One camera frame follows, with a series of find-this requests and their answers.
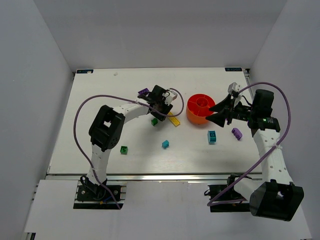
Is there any purple lego brick right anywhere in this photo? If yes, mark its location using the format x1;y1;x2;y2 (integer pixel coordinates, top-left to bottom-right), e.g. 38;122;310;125
231;128;243;141

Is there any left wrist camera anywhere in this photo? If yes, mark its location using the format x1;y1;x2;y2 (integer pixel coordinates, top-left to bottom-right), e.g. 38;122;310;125
162;89;178;106

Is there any green lego brick centre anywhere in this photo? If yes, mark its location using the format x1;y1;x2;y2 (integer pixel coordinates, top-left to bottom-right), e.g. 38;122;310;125
151;118;158;126

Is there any aluminium front rail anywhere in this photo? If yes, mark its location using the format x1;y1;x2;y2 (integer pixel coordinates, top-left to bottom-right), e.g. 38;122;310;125
45;172;262;182

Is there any purple lego brick far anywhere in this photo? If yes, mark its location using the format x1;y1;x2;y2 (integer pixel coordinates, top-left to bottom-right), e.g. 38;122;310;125
137;88;150;96

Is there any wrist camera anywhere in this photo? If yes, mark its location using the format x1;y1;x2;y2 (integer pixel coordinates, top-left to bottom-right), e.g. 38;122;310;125
227;82;243;107
162;89;178;106

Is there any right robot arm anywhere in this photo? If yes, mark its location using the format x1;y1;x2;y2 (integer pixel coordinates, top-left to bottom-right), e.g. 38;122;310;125
206;89;304;222

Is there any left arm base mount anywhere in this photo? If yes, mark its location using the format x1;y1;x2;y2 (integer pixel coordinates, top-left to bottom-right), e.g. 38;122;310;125
73;175;126;210

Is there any right blue corner label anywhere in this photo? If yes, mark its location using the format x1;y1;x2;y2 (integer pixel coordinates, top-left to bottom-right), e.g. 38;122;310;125
224;67;243;72

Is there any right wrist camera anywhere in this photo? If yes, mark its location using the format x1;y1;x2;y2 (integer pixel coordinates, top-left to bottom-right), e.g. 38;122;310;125
227;82;243;107

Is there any green lego brick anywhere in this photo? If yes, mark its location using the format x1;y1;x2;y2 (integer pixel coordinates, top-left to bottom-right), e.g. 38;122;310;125
120;145;129;155
151;118;158;126

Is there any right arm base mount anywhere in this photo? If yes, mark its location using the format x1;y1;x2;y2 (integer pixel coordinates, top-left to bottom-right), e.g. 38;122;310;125
203;173;250;213

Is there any orange divided round container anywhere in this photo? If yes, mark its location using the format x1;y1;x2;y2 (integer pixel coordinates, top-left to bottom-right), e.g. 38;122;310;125
186;93;216;125

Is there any left blue corner label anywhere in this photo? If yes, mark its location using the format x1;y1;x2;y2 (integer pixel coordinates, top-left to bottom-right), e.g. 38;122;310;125
76;69;94;74

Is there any blue corner label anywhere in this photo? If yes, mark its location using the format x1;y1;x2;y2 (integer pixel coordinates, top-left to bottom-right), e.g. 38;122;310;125
224;67;243;72
76;69;94;74

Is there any purple lego brick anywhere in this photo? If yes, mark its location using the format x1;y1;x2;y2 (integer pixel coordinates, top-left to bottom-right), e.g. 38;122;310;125
137;88;150;96
231;128;243;141

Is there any light blue small lego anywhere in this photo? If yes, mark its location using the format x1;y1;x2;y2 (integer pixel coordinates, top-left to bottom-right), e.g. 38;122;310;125
162;140;170;149

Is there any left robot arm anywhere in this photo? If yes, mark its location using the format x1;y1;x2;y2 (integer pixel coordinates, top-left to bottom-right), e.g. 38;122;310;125
80;85;178;201

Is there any yellow long lego plate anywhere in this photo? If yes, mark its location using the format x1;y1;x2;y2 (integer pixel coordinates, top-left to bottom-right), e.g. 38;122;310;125
167;112;181;127

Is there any green lego brick near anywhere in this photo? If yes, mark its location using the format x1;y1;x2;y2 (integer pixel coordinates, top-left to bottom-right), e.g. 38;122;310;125
120;145;129;155

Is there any teal rounded lego brick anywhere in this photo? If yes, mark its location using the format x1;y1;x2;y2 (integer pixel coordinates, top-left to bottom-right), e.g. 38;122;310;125
207;130;217;145

